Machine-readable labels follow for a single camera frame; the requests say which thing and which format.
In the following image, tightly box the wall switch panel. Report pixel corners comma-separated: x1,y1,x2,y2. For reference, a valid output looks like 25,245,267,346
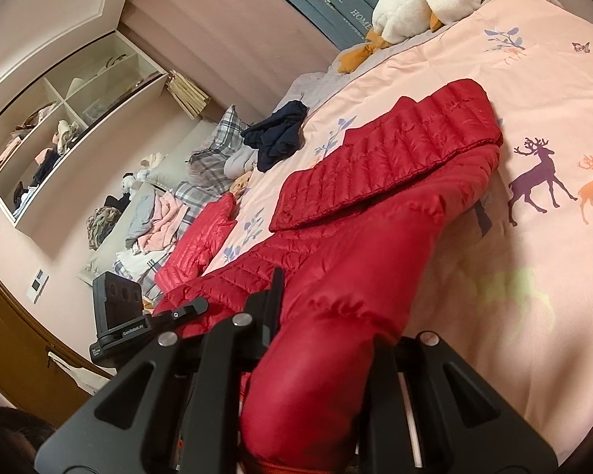
28,269,50,302

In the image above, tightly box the white printed cloth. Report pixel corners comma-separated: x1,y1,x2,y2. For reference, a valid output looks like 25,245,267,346
115,248,175,280

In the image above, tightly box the grey folded cloth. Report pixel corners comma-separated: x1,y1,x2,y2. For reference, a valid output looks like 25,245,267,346
224,150,259,179

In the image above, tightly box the light beige pillow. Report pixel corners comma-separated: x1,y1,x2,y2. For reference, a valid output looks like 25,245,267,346
143,123,214,194

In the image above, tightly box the grey crumpled cloth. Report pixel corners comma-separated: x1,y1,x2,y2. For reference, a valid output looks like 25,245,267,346
125,196,155,239

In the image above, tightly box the pink deer print blanket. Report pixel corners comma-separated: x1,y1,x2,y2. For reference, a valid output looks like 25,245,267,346
205,0,593,465

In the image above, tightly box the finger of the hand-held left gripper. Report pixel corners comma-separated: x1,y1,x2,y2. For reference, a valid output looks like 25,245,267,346
148,297,210,333

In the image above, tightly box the white open shelf cabinet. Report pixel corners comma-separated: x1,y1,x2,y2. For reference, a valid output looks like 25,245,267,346
0,30,170,229

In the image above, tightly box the brown wooden door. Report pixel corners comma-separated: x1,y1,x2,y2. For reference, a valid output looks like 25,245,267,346
0,257,115,406

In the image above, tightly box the grey bed sheet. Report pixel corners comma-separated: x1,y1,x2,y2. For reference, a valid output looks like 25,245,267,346
276,0,525,110

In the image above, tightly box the person's head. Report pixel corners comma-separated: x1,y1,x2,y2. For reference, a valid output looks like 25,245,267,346
0,390,56,474

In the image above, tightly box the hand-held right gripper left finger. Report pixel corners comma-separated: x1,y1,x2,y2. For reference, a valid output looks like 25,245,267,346
36,267,285,474

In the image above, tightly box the navy garment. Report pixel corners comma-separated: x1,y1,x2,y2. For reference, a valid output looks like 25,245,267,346
240,100,308,173

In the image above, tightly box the pink clothes pile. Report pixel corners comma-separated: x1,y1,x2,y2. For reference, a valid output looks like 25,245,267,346
137,192,189,254

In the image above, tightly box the small tan plush toy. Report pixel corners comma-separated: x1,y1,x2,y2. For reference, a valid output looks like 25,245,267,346
229,172,254,197

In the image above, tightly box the red down jacket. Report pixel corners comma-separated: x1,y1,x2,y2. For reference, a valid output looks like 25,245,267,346
153,79,505,474

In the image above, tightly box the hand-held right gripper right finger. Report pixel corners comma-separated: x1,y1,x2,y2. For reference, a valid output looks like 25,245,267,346
361,331,560,474

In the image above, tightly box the plaid pillow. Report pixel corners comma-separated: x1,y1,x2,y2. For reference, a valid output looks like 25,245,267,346
175,103,254,204

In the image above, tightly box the camouflage bag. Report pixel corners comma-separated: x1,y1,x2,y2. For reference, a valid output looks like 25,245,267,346
85,206,125,251

